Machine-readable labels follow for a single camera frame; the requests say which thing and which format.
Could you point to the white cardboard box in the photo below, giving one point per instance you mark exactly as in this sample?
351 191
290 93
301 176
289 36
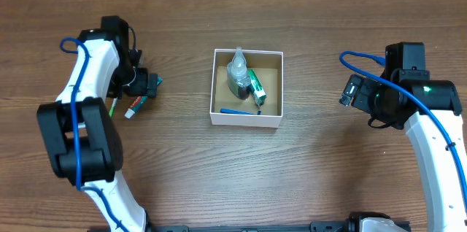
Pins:
269 68

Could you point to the green white toothbrush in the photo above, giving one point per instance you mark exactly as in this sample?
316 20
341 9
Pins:
112 108

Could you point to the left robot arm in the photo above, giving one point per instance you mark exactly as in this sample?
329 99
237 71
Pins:
81 140

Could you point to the green Dettol soap bar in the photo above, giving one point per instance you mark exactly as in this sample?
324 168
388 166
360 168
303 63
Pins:
256 89

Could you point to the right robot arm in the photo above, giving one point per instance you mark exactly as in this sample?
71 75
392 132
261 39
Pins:
432 120

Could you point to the blue disposable razor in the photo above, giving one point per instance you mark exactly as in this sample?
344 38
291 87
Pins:
237 112

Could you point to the green toothpaste tube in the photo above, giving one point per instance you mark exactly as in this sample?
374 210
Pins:
134 107

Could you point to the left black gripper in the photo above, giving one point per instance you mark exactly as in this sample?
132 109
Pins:
152 85

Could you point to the clear hand wash bottle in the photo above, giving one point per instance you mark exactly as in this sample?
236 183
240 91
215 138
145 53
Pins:
238 78

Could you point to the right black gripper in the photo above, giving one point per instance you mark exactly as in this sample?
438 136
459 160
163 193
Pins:
363 97

